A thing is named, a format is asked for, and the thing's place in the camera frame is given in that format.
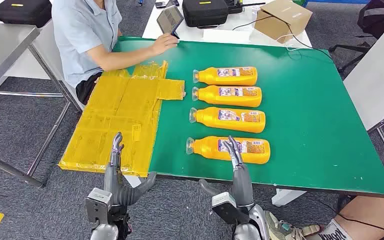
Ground brown cardboard box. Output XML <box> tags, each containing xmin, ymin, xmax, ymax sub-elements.
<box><xmin>254</xmin><ymin>0</ymin><xmax>313</xmax><ymax>45</ymax></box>

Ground white cable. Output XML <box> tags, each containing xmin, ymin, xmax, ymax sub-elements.
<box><xmin>274</xmin><ymin>32</ymin><xmax>312</xmax><ymax>52</ymax></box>

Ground person's bare leg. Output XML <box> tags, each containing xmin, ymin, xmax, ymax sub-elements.
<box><xmin>336</xmin><ymin>177</ymin><xmax>384</xmax><ymax>240</ymax></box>

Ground white table leg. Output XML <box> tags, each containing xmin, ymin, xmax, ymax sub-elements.
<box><xmin>124</xmin><ymin>174</ymin><xmax>143</xmax><ymax>189</ymax></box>
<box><xmin>271</xmin><ymin>188</ymin><xmax>307</xmax><ymax>207</ymax></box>

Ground pale grey table steel legs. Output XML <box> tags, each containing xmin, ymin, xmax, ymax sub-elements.
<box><xmin>342</xmin><ymin>9</ymin><xmax>384</xmax><ymax>173</ymax></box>

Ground white table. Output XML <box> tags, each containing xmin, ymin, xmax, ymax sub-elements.
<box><xmin>0</xmin><ymin>0</ymin><xmax>64</xmax><ymax>81</ymax></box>
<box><xmin>141</xmin><ymin>0</ymin><xmax>313</xmax><ymax>50</ymax></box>

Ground seated person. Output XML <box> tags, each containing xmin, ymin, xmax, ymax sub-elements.
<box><xmin>51</xmin><ymin>0</ymin><xmax>180</xmax><ymax>106</ymax></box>

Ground grey sneaker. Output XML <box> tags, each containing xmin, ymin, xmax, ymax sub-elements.
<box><xmin>264</xmin><ymin>211</ymin><xmax>322</xmax><ymax>240</ymax></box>

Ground black case with yellow label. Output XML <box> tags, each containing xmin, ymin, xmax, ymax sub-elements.
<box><xmin>182</xmin><ymin>0</ymin><xmax>230</xmax><ymax>28</ymax></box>
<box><xmin>0</xmin><ymin>0</ymin><xmax>53</xmax><ymax>29</ymax></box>

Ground yellow taped cardboard mat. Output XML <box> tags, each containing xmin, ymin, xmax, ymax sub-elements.
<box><xmin>58</xmin><ymin>60</ymin><xmax>186</xmax><ymax>178</ymax></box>

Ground orange detergent bottle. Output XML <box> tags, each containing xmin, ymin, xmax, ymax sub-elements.
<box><xmin>188</xmin><ymin>106</ymin><xmax>267</xmax><ymax>134</ymax></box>
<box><xmin>192</xmin><ymin>66</ymin><xmax>258</xmax><ymax>87</ymax></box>
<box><xmin>191</xmin><ymin>85</ymin><xmax>263</xmax><ymax>108</ymax></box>
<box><xmin>185</xmin><ymin>135</ymin><xmax>272</xmax><ymax>165</ymax></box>

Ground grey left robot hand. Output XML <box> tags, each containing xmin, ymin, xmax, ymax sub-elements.
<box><xmin>103</xmin><ymin>131</ymin><xmax>158</xmax><ymax>207</ymax></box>

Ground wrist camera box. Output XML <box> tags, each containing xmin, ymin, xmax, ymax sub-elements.
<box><xmin>85</xmin><ymin>187</ymin><xmax>113</xmax><ymax>226</ymax></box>
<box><xmin>211</xmin><ymin>192</ymin><xmax>250</xmax><ymax>225</ymax></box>

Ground white printed sock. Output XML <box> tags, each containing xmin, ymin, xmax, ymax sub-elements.
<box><xmin>317</xmin><ymin>219</ymin><xmax>354</xmax><ymax>240</ymax></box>

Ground person's right hand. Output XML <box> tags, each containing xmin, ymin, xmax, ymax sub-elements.
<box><xmin>150</xmin><ymin>33</ymin><xmax>180</xmax><ymax>57</ymax></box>

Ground black handheld radio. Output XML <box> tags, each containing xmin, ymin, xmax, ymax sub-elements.
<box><xmin>224</xmin><ymin>0</ymin><xmax>266</xmax><ymax>15</ymax></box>

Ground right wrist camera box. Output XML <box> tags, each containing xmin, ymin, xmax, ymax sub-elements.
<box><xmin>211</xmin><ymin>192</ymin><xmax>250</xmax><ymax>225</ymax></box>

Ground black office chair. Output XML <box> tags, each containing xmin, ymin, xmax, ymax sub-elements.
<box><xmin>328</xmin><ymin>0</ymin><xmax>384</xmax><ymax>75</ymax></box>

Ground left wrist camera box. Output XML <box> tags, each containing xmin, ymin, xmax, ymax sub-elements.
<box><xmin>85</xmin><ymin>187</ymin><xmax>113</xmax><ymax>226</ymax></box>

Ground black cable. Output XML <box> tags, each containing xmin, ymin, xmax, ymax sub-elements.
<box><xmin>231</xmin><ymin>14</ymin><xmax>333</xmax><ymax>60</ymax></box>

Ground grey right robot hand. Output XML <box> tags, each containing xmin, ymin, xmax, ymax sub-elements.
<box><xmin>198</xmin><ymin>135</ymin><xmax>256</xmax><ymax>208</ymax></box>

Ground grey tablet on stand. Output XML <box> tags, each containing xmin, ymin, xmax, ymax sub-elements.
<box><xmin>156</xmin><ymin>4</ymin><xmax>185</xmax><ymax>40</ymax></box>

